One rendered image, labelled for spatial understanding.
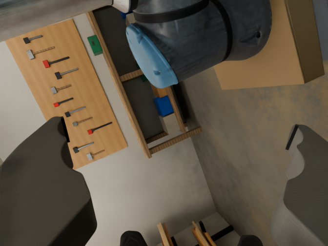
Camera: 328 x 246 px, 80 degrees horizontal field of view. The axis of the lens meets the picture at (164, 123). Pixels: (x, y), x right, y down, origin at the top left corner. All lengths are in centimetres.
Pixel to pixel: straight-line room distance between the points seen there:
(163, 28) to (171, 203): 356
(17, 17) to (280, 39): 47
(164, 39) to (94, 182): 317
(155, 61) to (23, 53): 305
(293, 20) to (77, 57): 294
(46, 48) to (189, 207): 342
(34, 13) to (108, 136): 291
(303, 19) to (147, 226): 372
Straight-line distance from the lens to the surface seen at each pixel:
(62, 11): 36
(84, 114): 317
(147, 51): 39
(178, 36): 39
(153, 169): 345
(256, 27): 49
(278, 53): 52
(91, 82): 315
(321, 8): 53
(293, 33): 50
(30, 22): 36
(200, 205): 406
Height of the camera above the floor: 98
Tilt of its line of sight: 11 degrees down
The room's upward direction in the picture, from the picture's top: 113 degrees counter-clockwise
